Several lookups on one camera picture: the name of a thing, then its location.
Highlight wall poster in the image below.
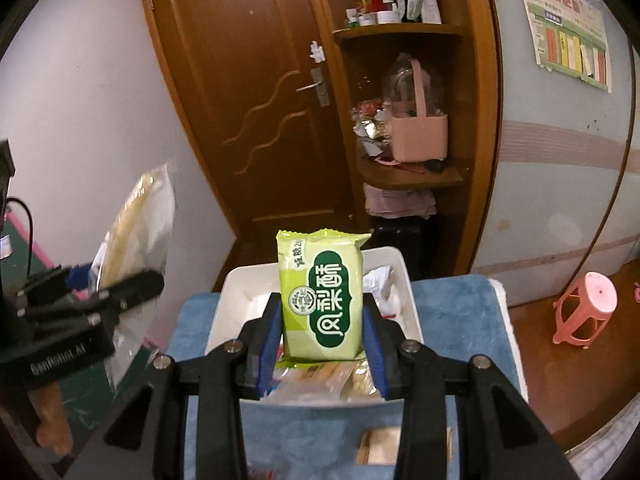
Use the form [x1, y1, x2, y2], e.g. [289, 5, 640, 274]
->
[509, 0, 613, 93]

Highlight black suitcase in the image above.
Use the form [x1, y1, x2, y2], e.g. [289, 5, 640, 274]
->
[372, 215, 441, 261]

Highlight clear biscuit packet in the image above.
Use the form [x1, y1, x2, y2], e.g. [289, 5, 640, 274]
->
[92, 162, 178, 391]

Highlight folded pink clothes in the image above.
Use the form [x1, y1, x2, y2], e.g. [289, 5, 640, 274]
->
[363, 184, 438, 218]

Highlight black looped cable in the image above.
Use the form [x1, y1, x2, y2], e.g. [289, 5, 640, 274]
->
[4, 197, 35, 281]

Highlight pale patterned cloth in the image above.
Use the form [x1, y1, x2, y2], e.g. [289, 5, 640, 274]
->
[565, 395, 640, 480]

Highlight cluster of small bottles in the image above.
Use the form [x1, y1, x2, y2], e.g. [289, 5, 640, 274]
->
[344, 0, 401, 28]

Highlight clear nut snack packet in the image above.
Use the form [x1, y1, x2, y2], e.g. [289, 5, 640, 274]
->
[345, 362, 386, 401]

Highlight pink plastic stool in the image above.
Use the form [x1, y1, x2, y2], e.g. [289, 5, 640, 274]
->
[552, 271, 618, 350]

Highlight green snack packet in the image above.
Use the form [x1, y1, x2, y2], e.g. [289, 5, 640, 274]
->
[276, 229, 372, 362]

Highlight blue fluffy towel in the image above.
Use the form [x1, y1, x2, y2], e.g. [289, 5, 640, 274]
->
[167, 275, 530, 480]

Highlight white plastic bin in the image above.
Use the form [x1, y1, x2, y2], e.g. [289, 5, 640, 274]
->
[205, 246, 426, 406]

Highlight white crinkled packet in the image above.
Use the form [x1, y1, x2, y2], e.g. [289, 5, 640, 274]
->
[362, 266, 401, 318]

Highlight pile of shiny wrappers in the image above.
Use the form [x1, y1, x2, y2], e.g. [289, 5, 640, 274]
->
[350, 100, 396, 141]

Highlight wooden corner shelf unit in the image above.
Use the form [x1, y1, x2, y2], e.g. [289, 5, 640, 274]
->
[310, 0, 503, 281]

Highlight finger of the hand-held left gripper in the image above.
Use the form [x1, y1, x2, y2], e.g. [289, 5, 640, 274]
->
[75, 270, 166, 328]
[17, 266, 96, 311]

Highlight metal door handle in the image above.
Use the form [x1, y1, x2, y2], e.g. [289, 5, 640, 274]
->
[296, 66, 331, 107]

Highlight orange and white snack packet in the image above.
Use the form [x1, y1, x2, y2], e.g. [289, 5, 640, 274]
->
[277, 362, 351, 403]

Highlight pink handled basket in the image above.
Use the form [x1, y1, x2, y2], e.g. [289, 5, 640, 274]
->
[390, 58, 449, 163]

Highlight black equipment box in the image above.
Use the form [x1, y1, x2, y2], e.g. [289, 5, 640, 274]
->
[0, 140, 16, 196]

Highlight brown wooden door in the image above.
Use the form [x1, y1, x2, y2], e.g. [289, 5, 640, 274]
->
[139, 0, 361, 241]

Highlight clear plastic bag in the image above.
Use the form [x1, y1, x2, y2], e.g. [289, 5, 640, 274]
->
[382, 52, 446, 116]

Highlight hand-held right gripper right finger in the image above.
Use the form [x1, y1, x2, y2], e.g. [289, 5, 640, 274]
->
[361, 292, 581, 480]

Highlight person's left hand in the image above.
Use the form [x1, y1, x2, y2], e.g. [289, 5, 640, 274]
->
[36, 377, 76, 456]

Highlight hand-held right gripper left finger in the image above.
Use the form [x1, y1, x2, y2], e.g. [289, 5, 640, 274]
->
[102, 292, 284, 480]

